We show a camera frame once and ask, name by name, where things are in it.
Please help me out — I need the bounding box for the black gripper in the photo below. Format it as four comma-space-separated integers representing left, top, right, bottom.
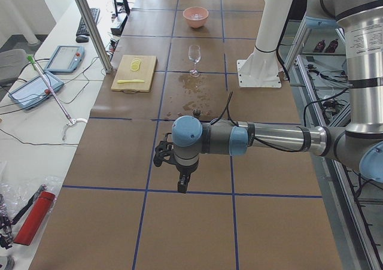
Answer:
176, 163, 196, 193

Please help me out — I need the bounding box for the steel jigger cup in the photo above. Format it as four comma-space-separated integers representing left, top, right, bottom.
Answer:
193, 109, 201, 117

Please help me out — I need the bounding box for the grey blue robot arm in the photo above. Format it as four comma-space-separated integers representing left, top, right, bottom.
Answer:
170, 0, 382, 193

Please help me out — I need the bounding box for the clear wine glass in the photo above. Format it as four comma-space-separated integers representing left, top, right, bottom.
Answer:
188, 45, 201, 77

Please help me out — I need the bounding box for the clear ice cubes pile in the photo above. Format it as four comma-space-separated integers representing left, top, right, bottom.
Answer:
188, 13, 204, 20

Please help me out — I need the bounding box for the yellow plastic knife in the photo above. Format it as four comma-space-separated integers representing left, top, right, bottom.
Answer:
117, 79, 145, 84

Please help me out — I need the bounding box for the bamboo cutting board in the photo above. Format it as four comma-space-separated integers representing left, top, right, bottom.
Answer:
111, 55, 157, 92

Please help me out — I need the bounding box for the silver reacher grabber stick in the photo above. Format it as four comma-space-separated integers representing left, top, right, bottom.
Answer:
27, 55, 88, 141

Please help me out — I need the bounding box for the lemon slice front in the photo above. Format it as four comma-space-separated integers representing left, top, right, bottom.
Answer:
130, 64, 139, 72

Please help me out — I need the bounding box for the red cylinder bottle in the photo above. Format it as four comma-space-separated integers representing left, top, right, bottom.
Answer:
14, 191, 56, 245

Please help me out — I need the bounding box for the clear plastic bag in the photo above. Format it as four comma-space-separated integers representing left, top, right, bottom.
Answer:
1, 176, 63, 224

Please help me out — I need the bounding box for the pink bowl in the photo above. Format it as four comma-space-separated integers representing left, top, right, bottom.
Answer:
183, 7, 209, 29

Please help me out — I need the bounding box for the blue teach pendant far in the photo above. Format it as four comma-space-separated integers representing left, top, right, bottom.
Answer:
45, 45, 84, 74

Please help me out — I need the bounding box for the blue teach pendant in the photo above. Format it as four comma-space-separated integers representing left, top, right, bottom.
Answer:
45, 45, 84, 74
8, 71, 64, 110

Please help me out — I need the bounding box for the blue teach pendant near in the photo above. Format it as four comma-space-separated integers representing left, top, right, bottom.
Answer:
8, 71, 64, 110

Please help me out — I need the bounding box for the black computer mouse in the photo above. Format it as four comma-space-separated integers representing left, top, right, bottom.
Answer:
75, 35, 89, 43

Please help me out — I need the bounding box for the black keyboard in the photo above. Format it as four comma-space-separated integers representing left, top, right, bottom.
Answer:
75, 7, 101, 37

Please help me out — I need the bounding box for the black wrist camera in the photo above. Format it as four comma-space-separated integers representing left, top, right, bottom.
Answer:
153, 132, 175, 167

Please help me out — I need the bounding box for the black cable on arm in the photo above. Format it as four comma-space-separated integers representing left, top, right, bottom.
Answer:
211, 92, 303, 154

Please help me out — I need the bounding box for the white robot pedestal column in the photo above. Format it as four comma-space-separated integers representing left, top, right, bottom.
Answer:
237, 0, 293, 88

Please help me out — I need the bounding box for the aluminium frame post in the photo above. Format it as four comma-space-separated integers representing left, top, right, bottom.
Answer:
74, 0, 113, 74

